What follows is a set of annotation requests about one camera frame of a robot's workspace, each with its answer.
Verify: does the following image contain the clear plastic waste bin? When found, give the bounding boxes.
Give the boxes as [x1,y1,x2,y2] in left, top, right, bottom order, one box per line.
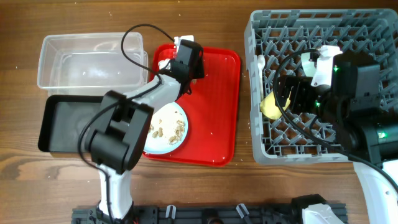
[37,32,148,96]

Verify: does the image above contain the black camera cable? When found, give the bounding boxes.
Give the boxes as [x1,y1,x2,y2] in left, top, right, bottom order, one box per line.
[272,48,398,190]
[77,23,177,218]

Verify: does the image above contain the peanut shell food scraps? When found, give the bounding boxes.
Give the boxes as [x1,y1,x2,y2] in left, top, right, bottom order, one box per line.
[148,118,186,145]

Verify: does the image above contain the white plastic spoon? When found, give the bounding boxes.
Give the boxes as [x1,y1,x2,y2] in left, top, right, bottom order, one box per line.
[257,55,266,101]

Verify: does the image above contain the grey dishwasher rack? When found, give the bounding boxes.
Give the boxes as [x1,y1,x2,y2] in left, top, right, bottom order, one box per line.
[244,9,397,165]

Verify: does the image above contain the mint green bowl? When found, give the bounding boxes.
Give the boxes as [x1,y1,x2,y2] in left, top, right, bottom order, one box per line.
[301,52,316,77]

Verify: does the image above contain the yellow plastic cup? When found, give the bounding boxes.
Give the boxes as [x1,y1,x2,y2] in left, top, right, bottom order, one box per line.
[259,91,282,120]

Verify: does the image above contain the right black camera cable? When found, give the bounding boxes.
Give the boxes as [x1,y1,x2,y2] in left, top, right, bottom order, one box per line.
[272,48,398,190]

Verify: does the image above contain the red plastic serving tray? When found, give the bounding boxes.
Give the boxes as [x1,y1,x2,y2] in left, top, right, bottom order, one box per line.
[144,47,241,167]

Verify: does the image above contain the left black camera cable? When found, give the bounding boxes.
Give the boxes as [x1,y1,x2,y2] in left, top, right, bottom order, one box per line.
[77,23,177,218]

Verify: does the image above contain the black plastic waste tray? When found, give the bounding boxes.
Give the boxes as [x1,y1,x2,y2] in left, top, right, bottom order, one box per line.
[38,95,103,153]

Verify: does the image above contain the white tissue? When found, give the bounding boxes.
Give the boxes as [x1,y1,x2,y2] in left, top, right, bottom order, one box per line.
[158,58,170,70]

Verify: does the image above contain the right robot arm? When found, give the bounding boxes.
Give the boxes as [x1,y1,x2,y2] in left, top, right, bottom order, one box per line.
[273,46,397,223]

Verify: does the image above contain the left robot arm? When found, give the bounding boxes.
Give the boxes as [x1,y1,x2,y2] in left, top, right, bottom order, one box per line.
[77,39,204,223]

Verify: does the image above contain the large light blue plate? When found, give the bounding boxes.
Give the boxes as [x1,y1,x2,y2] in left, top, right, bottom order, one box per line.
[144,103,188,155]

